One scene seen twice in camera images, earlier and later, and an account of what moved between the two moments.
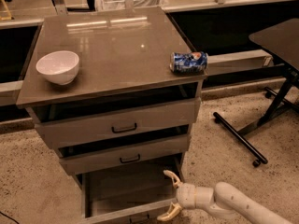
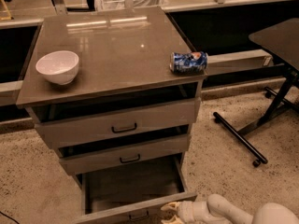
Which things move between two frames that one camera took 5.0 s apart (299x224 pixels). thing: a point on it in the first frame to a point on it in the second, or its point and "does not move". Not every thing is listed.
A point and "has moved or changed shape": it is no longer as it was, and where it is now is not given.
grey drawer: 136,196 has moved or changed shape
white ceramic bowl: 61,67 does not move
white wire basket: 120,3 does not move
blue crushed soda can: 189,63 does not move
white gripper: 186,195 to 187,211
